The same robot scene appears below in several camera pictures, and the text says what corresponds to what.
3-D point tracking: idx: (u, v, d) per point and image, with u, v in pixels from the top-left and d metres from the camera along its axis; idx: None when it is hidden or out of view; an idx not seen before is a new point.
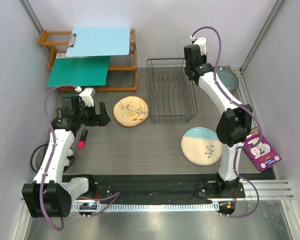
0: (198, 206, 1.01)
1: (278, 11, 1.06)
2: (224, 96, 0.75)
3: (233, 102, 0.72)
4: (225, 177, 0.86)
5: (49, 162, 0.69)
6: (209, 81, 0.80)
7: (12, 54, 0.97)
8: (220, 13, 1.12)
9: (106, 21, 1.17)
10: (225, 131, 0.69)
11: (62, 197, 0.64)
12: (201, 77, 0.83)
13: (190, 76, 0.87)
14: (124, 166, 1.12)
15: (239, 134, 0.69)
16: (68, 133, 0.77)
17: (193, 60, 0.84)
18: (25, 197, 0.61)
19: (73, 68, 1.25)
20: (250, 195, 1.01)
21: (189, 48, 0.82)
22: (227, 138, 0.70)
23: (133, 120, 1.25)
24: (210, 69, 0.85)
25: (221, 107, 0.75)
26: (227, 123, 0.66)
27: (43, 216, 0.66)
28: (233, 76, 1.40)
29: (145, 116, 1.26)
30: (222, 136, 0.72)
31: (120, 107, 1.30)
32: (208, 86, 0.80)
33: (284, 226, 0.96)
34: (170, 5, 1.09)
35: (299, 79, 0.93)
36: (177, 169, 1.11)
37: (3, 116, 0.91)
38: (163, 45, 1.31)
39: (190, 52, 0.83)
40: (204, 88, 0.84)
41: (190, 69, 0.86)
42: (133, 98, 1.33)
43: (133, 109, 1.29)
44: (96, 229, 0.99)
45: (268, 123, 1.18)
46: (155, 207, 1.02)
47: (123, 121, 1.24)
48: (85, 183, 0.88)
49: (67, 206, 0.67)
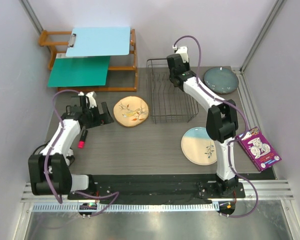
0: (198, 206, 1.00)
1: (278, 11, 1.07)
2: (207, 95, 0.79)
3: (216, 98, 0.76)
4: (222, 177, 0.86)
5: (55, 141, 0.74)
6: (193, 85, 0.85)
7: (12, 53, 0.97)
8: (220, 13, 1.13)
9: (106, 21, 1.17)
10: (213, 127, 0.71)
11: (65, 171, 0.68)
12: (185, 82, 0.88)
13: (175, 84, 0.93)
14: (124, 166, 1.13)
15: (227, 130, 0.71)
16: (76, 122, 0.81)
17: (176, 69, 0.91)
18: (30, 166, 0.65)
19: (73, 68, 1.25)
20: (250, 195, 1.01)
21: (171, 57, 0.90)
22: (217, 135, 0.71)
23: (133, 120, 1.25)
24: (192, 74, 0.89)
25: (206, 105, 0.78)
26: (213, 119, 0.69)
27: (43, 191, 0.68)
28: (233, 76, 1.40)
29: (145, 116, 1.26)
30: (212, 134, 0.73)
31: (120, 107, 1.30)
32: (193, 90, 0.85)
33: (284, 226, 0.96)
34: (170, 5, 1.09)
35: (299, 79, 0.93)
36: (177, 169, 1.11)
37: (3, 117, 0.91)
38: (163, 45, 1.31)
39: (173, 61, 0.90)
40: (190, 92, 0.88)
41: (175, 78, 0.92)
42: (132, 98, 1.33)
43: (133, 109, 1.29)
44: (96, 229, 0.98)
45: (268, 123, 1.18)
46: (155, 207, 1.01)
47: (123, 121, 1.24)
48: (84, 180, 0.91)
49: (68, 184, 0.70)
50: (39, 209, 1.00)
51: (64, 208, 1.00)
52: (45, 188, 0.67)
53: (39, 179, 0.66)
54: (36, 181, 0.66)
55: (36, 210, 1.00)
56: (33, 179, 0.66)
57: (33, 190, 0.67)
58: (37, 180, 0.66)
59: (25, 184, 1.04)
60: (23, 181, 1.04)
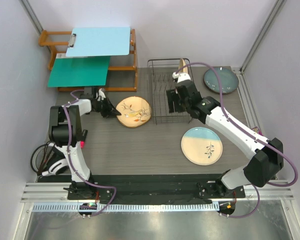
0: (198, 206, 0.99)
1: (278, 11, 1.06)
2: (245, 134, 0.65)
3: (259, 140, 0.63)
4: (228, 186, 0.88)
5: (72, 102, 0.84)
6: (221, 119, 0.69)
7: (12, 54, 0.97)
8: (220, 13, 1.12)
9: (107, 21, 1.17)
10: (260, 175, 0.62)
11: (79, 120, 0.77)
12: (208, 116, 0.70)
13: (194, 116, 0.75)
14: (125, 166, 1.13)
15: (273, 173, 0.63)
16: (88, 100, 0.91)
17: (191, 98, 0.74)
18: (52, 110, 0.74)
19: (73, 68, 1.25)
20: (251, 195, 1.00)
21: (183, 85, 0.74)
22: (263, 182, 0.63)
23: (135, 121, 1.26)
24: (214, 104, 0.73)
25: (244, 147, 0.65)
26: (261, 168, 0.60)
27: (57, 136, 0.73)
28: (233, 76, 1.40)
29: (147, 118, 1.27)
30: (253, 178, 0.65)
31: (123, 106, 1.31)
32: (221, 125, 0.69)
33: (284, 226, 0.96)
34: (171, 5, 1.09)
35: None
36: (177, 169, 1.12)
37: (3, 117, 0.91)
38: (163, 46, 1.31)
39: (185, 90, 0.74)
40: (214, 126, 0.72)
41: (192, 109, 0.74)
42: (135, 99, 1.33)
43: (136, 110, 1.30)
44: (96, 229, 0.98)
45: (268, 123, 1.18)
46: (155, 207, 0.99)
47: (125, 121, 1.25)
48: (86, 169, 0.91)
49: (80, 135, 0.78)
50: (39, 209, 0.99)
51: (64, 208, 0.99)
52: (60, 132, 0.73)
53: (57, 122, 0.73)
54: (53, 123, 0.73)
55: (36, 210, 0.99)
56: (51, 122, 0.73)
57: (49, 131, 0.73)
58: (55, 123, 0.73)
59: (25, 184, 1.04)
60: (23, 181, 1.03)
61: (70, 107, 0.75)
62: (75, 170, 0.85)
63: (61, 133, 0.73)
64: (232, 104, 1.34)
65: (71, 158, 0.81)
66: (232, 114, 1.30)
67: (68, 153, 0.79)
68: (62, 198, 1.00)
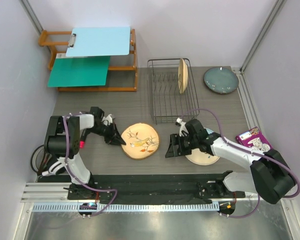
0: (198, 206, 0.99)
1: (278, 11, 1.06)
2: (242, 151, 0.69)
3: (255, 153, 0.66)
4: (230, 186, 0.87)
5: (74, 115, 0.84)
6: (221, 145, 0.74)
7: (12, 54, 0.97)
8: (220, 13, 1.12)
9: (107, 21, 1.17)
10: (265, 187, 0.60)
11: (77, 132, 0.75)
12: (212, 145, 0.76)
13: (203, 150, 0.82)
14: (125, 166, 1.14)
15: (282, 186, 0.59)
16: (90, 117, 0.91)
17: (197, 135, 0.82)
18: (50, 121, 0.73)
19: (73, 68, 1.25)
20: (251, 195, 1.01)
21: (189, 124, 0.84)
22: (274, 197, 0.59)
23: (142, 151, 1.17)
24: (216, 135, 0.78)
25: (244, 163, 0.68)
26: (262, 179, 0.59)
27: (54, 147, 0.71)
28: (233, 76, 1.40)
29: (155, 148, 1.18)
30: (265, 197, 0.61)
31: (128, 134, 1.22)
32: (222, 150, 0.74)
33: (284, 226, 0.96)
34: (170, 5, 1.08)
35: None
36: (177, 169, 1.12)
37: (3, 116, 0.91)
38: (163, 46, 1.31)
39: (192, 128, 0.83)
40: (220, 155, 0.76)
41: (200, 144, 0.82)
42: (142, 126, 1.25)
43: (142, 139, 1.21)
44: (96, 229, 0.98)
45: (268, 123, 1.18)
46: (155, 207, 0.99)
47: (131, 152, 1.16)
48: (86, 173, 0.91)
49: (76, 148, 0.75)
50: (39, 209, 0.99)
51: (64, 208, 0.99)
52: (56, 143, 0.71)
53: (54, 132, 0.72)
54: (50, 133, 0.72)
55: (36, 210, 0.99)
56: (48, 132, 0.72)
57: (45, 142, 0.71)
58: (52, 133, 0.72)
59: (25, 184, 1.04)
60: (23, 181, 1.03)
61: (69, 119, 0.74)
62: (73, 176, 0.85)
63: (58, 144, 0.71)
64: (231, 104, 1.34)
65: (70, 168, 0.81)
66: (232, 114, 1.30)
67: (65, 164, 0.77)
68: (62, 198, 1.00)
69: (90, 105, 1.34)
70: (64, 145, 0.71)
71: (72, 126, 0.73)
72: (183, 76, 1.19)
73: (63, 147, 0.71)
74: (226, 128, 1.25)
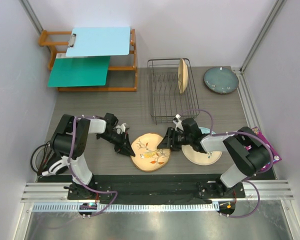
0: (198, 206, 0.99)
1: (278, 11, 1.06)
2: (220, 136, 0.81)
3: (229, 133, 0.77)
4: (228, 184, 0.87)
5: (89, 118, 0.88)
6: (207, 138, 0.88)
7: (12, 53, 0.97)
8: (220, 13, 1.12)
9: (107, 21, 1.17)
10: (240, 159, 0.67)
11: (85, 135, 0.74)
12: (201, 141, 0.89)
13: (195, 148, 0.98)
14: (124, 166, 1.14)
15: (256, 156, 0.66)
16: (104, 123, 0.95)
17: (193, 135, 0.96)
18: (62, 118, 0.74)
19: (73, 68, 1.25)
20: (251, 195, 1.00)
21: (187, 124, 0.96)
22: (250, 167, 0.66)
23: (152, 163, 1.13)
24: (207, 134, 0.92)
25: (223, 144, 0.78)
26: (236, 150, 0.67)
27: (59, 146, 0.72)
28: (233, 76, 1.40)
29: (165, 160, 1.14)
30: (243, 169, 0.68)
31: (138, 145, 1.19)
32: (209, 143, 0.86)
33: (284, 226, 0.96)
34: (170, 5, 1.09)
35: None
36: (177, 169, 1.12)
37: (3, 116, 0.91)
38: (163, 46, 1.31)
39: (188, 128, 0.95)
40: (211, 149, 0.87)
41: (193, 143, 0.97)
42: (152, 136, 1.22)
43: (152, 150, 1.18)
44: (96, 229, 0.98)
45: (267, 123, 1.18)
46: (155, 207, 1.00)
47: (142, 164, 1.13)
48: (87, 176, 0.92)
49: (81, 150, 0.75)
50: (39, 209, 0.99)
51: (64, 208, 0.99)
52: (62, 143, 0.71)
53: (63, 131, 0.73)
54: (59, 131, 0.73)
55: (36, 210, 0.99)
56: (57, 129, 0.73)
57: (53, 138, 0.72)
58: (60, 131, 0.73)
59: (25, 184, 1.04)
60: (23, 181, 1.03)
61: (80, 120, 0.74)
62: (75, 176, 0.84)
63: (63, 143, 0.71)
64: (231, 104, 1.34)
65: (72, 168, 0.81)
66: (232, 114, 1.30)
67: (68, 164, 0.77)
68: (62, 198, 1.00)
69: (90, 105, 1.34)
70: (69, 145, 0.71)
71: (80, 128, 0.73)
72: (183, 76, 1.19)
73: (68, 147, 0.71)
74: (226, 128, 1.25)
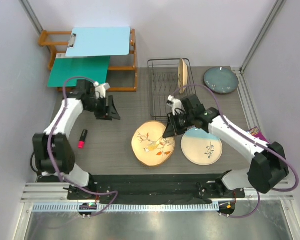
0: (198, 206, 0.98)
1: (278, 12, 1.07)
2: (244, 139, 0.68)
3: (258, 144, 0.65)
4: (229, 186, 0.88)
5: (58, 121, 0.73)
6: (222, 126, 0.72)
7: (12, 53, 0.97)
8: (220, 13, 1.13)
9: (107, 21, 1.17)
10: (261, 179, 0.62)
11: (68, 149, 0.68)
12: (210, 124, 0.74)
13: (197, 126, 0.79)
14: (127, 166, 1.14)
15: (276, 178, 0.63)
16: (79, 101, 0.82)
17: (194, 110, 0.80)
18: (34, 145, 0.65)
19: (73, 68, 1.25)
20: (251, 195, 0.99)
21: (186, 98, 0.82)
22: (266, 187, 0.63)
23: (158, 155, 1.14)
24: (215, 111, 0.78)
25: (244, 151, 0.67)
26: (262, 171, 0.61)
27: (47, 170, 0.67)
28: (233, 76, 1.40)
29: (171, 149, 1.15)
30: (256, 183, 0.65)
31: (140, 138, 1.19)
32: (222, 132, 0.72)
33: (284, 226, 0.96)
34: (171, 5, 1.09)
35: (299, 79, 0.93)
36: (177, 170, 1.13)
37: (3, 116, 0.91)
38: (163, 46, 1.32)
39: (188, 102, 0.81)
40: (217, 135, 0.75)
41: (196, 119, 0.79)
42: (151, 125, 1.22)
43: (155, 141, 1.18)
44: (96, 229, 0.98)
45: (267, 123, 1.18)
46: (154, 207, 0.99)
47: (149, 158, 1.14)
48: (85, 177, 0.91)
49: (70, 163, 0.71)
50: (39, 209, 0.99)
51: (64, 208, 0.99)
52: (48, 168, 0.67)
53: (44, 156, 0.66)
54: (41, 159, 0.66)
55: (36, 210, 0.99)
56: (37, 157, 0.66)
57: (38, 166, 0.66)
58: (42, 157, 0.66)
59: (25, 184, 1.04)
60: (23, 181, 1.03)
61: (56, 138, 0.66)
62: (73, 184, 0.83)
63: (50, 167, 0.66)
64: (231, 104, 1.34)
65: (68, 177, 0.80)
66: (232, 115, 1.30)
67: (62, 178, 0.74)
68: (62, 198, 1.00)
69: None
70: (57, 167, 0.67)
71: (61, 148, 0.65)
72: (183, 76, 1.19)
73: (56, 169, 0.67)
74: None
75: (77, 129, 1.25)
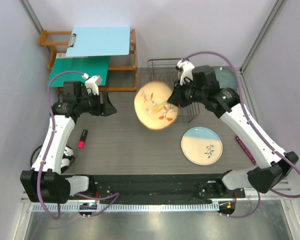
0: (198, 206, 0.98)
1: (278, 12, 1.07)
2: (262, 143, 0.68)
3: (277, 152, 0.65)
4: (228, 186, 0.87)
5: (48, 150, 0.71)
6: (241, 119, 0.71)
7: (12, 53, 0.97)
8: (220, 13, 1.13)
9: (107, 21, 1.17)
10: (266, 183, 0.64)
11: (60, 184, 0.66)
12: (227, 112, 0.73)
13: (209, 107, 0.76)
14: (128, 166, 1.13)
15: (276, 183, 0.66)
16: (68, 118, 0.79)
17: (208, 88, 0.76)
18: (24, 183, 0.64)
19: (73, 68, 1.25)
20: (251, 195, 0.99)
21: (202, 73, 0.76)
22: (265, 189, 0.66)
23: (160, 119, 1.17)
24: (234, 96, 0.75)
25: (258, 154, 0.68)
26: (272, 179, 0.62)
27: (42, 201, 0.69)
28: (233, 76, 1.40)
29: (174, 116, 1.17)
30: (257, 183, 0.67)
31: (143, 98, 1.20)
32: (238, 125, 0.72)
33: (284, 226, 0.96)
34: (171, 5, 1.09)
35: (299, 79, 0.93)
36: (177, 170, 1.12)
37: (3, 116, 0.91)
38: (163, 46, 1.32)
39: (203, 77, 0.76)
40: (228, 123, 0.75)
41: (209, 100, 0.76)
42: (156, 87, 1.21)
43: (159, 104, 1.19)
44: (96, 229, 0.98)
45: (267, 124, 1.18)
46: (155, 207, 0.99)
47: (151, 121, 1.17)
48: (84, 182, 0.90)
49: (65, 193, 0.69)
50: (39, 209, 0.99)
51: (64, 208, 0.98)
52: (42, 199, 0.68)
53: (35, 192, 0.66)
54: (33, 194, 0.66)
55: (36, 210, 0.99)
56: (30, 193, 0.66)
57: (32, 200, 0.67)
58: (34, 193, 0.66)
59: None
60: None
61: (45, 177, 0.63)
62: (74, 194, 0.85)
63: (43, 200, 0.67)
64: None
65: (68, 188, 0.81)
66: None
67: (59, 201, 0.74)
68: None
69: None
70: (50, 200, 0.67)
71: (51, 188, 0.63)
72: None
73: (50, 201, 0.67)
74: (226, 128, 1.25)
75: (78, 129, 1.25)
